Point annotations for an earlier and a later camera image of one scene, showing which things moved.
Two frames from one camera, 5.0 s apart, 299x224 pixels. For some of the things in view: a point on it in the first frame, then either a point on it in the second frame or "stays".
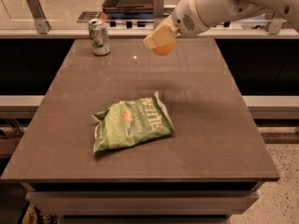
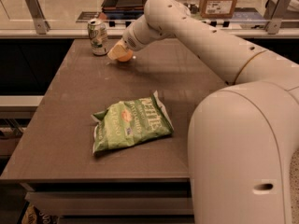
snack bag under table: [33, 216] stays
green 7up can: [99, 36] stays
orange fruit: [164, 49] to [127, 57]
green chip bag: [132, 122] stays
